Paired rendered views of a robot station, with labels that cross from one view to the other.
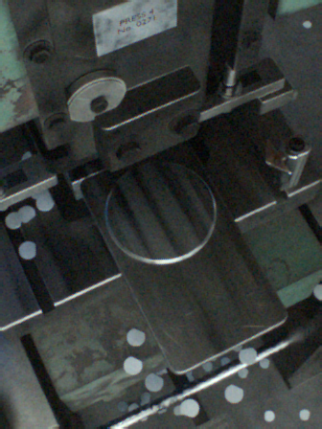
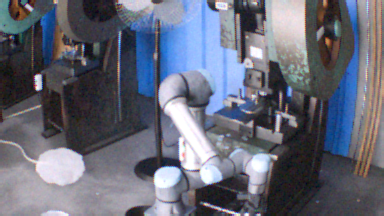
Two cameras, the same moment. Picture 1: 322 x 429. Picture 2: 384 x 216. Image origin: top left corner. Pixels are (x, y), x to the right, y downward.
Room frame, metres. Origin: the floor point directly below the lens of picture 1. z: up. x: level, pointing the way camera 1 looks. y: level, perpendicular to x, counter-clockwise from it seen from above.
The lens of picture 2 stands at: (-0.96, -1.98, 1.73)
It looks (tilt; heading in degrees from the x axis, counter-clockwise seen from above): 22 degrees down; 64
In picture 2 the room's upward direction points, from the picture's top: straight up
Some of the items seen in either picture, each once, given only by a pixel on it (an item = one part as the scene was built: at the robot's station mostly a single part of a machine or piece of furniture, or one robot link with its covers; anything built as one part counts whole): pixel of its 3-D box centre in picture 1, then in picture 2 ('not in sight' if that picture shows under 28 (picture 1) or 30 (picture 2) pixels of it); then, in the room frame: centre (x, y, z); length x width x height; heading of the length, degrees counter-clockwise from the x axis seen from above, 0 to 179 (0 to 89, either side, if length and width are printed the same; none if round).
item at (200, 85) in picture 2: not in sight; (194, 134); (-0.11, -0.23, 0.82); 0.15 x 0.12 x 0.55; 9
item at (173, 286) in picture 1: (178, 266); (246, 123); (0.27, -0.03, 0.72); 0.25 x 0.14 x 0.14; 25
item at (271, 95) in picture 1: (235, 83); (288, 112); (0.50, -0.10, 0.76); 0.17 x 0.06 x 0.10; 115
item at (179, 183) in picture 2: not in sight; (169, 183); (-0.24, -0.25, 0.62); 0.13 x 0.12 x 0.14; 9
